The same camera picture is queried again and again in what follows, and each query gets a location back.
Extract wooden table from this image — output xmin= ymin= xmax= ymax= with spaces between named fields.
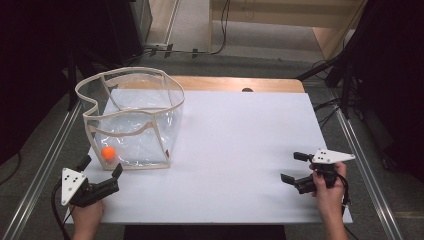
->
xmin=109 ymin=75 xmax=306 ymax=94

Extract person's left hand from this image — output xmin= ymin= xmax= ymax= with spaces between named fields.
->
xmin=69 ymin=198 xmax=106 ymax=229

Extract metal floor rail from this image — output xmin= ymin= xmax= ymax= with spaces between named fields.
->
xmin=0 ymin=99 xmax=83 ymax=240
xmin=334 ymin=107 xmax=405 ymax=240

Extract white board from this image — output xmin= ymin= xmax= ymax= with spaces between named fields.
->
xmin=63 ymin=88 xmax=354 ymax=225

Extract black cabinet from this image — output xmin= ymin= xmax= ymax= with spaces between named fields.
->
xmin=105 ymin=0 xmax=154 ymax=65

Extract person's right hand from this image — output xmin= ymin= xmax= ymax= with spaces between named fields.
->
xmin=310 ymin=162 xmax=349 ymax=212

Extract right hand-held gripper cable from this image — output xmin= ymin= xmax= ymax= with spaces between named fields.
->
xmin=335 ymin=172 xmax=360 ymax=240

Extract left hand-held gripper cable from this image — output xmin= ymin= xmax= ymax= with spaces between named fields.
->
xmin=49 ymin=181 xmax=75 ymax=240

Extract black curtain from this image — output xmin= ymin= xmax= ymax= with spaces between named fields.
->
xmin=344 ymin=0 xmax=424 ymax=183
xmin=0 ymin=0 xmax=113 ymax=165

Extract hand-held gripper cable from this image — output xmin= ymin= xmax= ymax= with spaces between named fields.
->
xmin=335 ymin=172 xmax=360 ymax=240
xmin=49 ymin=181 xmax=75 ymax=240

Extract orange ball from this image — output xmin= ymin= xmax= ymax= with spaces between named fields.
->
xmin=101 ymin=145 xmax=117 ymax=162

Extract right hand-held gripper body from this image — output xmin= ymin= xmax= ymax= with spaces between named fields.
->
xmin=294 ymin=148 xmax=356 ymax=195

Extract light wooden furniture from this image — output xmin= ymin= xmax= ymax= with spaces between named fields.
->
xmin=208 ymin=0 xmax=368 ymax=61

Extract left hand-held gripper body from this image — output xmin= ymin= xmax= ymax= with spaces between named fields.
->
xmin=60 ymin=167 xmax=121 ymax=208

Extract black floor cable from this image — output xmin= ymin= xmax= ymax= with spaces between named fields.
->
xmin=142 ymin=0 xmax=232 ymax=59

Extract clear plastic bag beige trim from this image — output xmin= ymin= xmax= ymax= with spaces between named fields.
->
xmin=74 ymin=66 xmax=186 ymax=172

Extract person's dark clothing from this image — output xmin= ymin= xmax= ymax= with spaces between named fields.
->
xmin=123 ymin=224 xmax=288 ymax=240

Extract black metal stand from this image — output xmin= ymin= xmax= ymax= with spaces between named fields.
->
xmin=295 ymin=54 xmax=353 ymax=119

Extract black floor cables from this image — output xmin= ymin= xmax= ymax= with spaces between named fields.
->
xmin=312 ymin=97 xmax=344 ymax=130

